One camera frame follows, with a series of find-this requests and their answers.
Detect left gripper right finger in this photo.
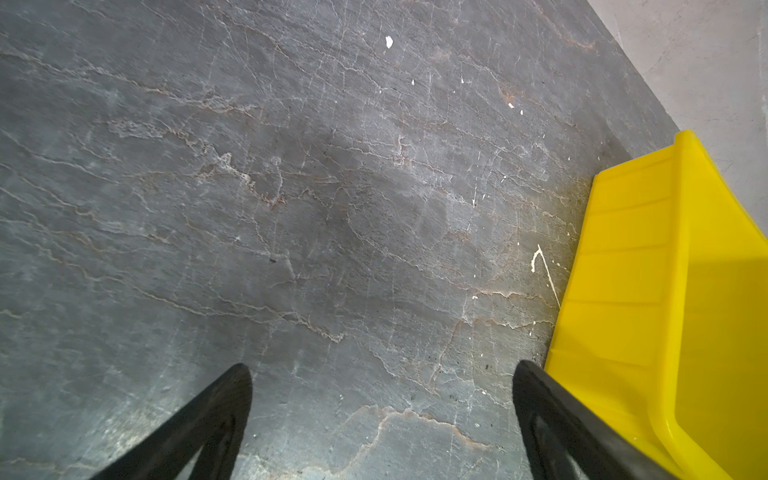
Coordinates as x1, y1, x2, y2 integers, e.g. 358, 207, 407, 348
512, 360, 674, 479

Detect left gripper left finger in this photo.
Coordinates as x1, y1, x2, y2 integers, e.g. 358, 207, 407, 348
94, 363, 253, 479

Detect yellow plastic bin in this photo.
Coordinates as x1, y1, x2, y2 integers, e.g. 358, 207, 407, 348
545, 130, 767, 479

